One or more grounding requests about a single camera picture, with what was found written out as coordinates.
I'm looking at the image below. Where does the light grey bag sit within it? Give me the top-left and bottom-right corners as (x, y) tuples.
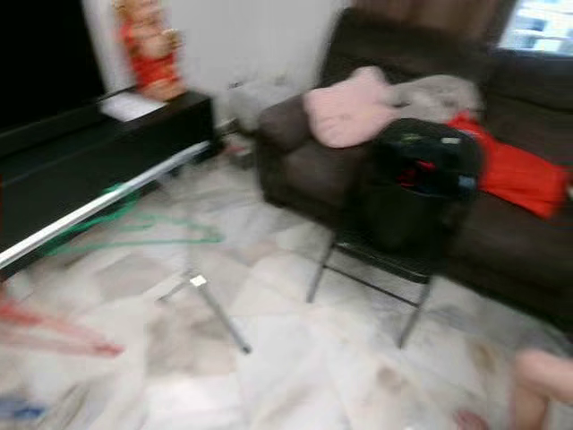
(223, 75), (298, 133)

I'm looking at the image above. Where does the dark brown sofa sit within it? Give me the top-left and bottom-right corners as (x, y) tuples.
(254, 7), (573, 334)

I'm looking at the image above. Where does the bright window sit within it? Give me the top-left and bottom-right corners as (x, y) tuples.
(498, 0), (573, 56)

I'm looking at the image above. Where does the red and gold figurine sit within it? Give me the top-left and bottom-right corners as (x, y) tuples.
(114, 0), (188, 102)

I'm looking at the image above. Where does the white paper sheet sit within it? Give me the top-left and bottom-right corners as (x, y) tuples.
(98, 90), (167, 123)

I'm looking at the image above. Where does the black flat-screen TV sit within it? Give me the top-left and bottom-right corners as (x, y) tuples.
(0, 0), (107, 133)

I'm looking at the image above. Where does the person's bare foot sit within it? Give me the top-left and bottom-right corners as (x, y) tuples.
(451, 408), (490, 430)

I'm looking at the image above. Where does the red cloth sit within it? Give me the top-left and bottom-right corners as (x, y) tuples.
(446, 110), (573, 219)

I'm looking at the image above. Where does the pink cat face pillow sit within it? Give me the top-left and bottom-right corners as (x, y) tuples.
(302, 64), (395, 150)

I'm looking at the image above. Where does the blue plastic clothes hanger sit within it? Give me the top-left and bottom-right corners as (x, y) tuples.
(0, 394), (56, 424)

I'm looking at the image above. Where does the green plastic clothes hanger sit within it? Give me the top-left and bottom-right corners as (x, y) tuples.
(44, 183), (224, 258)

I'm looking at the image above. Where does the red plastic clothes hanger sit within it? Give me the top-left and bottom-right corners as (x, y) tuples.
(0, 298), (125, 359)

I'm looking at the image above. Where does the brown curtain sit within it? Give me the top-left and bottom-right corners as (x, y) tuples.
(353, 0), (521, 47)

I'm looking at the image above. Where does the silver metal clothes rack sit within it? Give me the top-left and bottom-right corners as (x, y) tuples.
(0, 140), (253, 357)

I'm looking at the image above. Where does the black folding chair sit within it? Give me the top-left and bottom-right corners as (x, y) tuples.
(306, 116), (486, 350)

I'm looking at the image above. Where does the black TV console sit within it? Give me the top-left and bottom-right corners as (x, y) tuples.
(0, 87), (217, 258)

